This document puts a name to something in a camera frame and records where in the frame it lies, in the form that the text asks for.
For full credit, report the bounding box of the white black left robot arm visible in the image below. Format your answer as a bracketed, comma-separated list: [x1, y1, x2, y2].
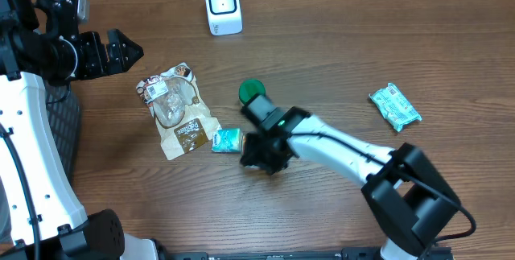
[1, 0, 167, 259]

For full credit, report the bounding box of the green lid spice jar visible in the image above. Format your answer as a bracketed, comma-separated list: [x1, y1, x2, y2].
[238, 79, 266, 105]

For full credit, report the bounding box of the white barcode scanner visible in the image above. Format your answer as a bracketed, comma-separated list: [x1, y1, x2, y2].
[205, 0, 243, 36]

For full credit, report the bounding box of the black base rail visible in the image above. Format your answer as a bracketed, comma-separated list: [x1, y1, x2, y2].
[167, 247, 379, 260]

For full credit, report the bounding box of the teal white packet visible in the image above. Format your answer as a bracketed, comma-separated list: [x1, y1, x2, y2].
[369, 82, 422, 132]

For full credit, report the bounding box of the brown white snack pouch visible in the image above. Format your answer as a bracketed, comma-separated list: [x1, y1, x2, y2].
[136, 62, 221, 160]

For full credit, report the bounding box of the grey plastic mesh basket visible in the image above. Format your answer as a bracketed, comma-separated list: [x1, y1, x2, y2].
[44, 81, 82, 183]

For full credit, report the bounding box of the teal box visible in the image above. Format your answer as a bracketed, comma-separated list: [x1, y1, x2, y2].
[212, 129, 243, 153]

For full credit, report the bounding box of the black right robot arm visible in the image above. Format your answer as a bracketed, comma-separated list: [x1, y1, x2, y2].
[240, 94, 461, 259]

